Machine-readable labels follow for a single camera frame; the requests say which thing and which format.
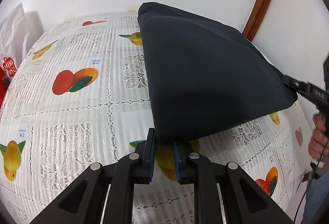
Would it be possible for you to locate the black long-sleeve sweatshirt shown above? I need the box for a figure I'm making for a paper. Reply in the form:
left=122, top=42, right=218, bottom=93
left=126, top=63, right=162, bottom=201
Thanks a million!
left=138, top=2, right=297, bottom=144

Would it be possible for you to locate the person right hand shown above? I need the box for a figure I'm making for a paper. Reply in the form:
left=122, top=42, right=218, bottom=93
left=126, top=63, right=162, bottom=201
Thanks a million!
left=308, top=114, right=328, bottom=160

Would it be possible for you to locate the blue jeans leg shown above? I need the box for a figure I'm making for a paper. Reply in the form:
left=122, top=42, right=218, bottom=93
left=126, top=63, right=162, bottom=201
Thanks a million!
left=302, top=172, right=328, bottom=223

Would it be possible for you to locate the fruit-print white tablecloth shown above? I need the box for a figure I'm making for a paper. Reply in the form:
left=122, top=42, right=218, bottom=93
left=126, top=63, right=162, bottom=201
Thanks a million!
left=1, top=11, right=311, bottom=223

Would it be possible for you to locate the red paper shopping bag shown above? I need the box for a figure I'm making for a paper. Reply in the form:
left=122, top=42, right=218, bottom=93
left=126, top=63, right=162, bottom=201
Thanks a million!
left=0, top=68, right=10, bottom=106

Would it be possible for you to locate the white plastic bag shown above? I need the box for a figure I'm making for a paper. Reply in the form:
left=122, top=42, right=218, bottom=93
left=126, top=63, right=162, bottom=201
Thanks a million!
left=1, top=3, right=44, bottom=80

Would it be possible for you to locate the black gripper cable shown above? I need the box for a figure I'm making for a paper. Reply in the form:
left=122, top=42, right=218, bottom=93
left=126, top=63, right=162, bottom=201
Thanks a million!
left=293, top=141, right=329, bottom=223

